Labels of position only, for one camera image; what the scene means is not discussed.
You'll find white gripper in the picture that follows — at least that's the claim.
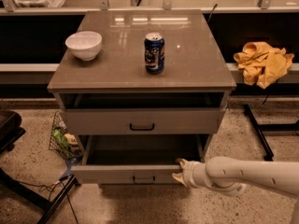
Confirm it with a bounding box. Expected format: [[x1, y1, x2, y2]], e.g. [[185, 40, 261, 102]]
[[172, 158, 208, 189]]

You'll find grey drawer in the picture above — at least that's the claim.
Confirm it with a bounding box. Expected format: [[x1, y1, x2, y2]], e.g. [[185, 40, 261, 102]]
[[72, 134, 206, 185], [61, 108, 225, 135]]

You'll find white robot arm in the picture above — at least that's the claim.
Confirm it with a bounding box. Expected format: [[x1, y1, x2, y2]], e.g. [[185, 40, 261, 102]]
[[172, 157, 299, 224]]

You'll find grey top drawer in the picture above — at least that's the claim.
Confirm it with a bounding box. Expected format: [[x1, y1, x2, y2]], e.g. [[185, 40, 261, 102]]
[[61, 108, 225, 135]]

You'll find grey drawer cabinet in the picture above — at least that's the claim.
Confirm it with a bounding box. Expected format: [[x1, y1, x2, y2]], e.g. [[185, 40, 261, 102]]
[[47, 9, 237, 189]]

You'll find black stand base right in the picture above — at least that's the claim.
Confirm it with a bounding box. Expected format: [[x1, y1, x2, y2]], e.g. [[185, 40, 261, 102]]
[[243, 105, 299, 161]]

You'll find black stand base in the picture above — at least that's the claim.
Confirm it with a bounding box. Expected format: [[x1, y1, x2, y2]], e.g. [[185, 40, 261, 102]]
[[0, 169, 78, 224], [243, 105, 299, 161]]

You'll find blue soda can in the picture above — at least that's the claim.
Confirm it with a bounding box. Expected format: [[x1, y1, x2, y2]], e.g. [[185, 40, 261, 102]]
[[144, 32, 164, 74]]

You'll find yellow crumpled cloth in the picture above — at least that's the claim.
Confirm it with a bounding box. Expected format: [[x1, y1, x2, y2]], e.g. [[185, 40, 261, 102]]
[[234, 42, 294, 89]]

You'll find black stand base left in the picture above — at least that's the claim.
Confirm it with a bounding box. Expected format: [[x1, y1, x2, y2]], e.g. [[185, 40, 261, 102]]
[[0, 169, 78, 224]]

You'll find white ceramic bowl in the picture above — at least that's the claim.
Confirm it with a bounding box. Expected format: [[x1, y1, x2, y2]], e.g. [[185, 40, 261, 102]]
[[65, 31, 102, 61]]

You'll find dark chair seat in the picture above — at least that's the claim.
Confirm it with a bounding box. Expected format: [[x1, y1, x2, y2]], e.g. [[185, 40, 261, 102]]
[[0, 110, 25, 154]]

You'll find wire mesh waste basket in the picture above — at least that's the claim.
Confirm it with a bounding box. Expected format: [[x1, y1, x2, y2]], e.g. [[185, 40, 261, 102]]
[[49, 112, 82, 160]]

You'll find black floor cable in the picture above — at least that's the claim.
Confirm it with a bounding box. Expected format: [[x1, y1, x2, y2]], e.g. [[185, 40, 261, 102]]
[[18, 179, 79, 224]]

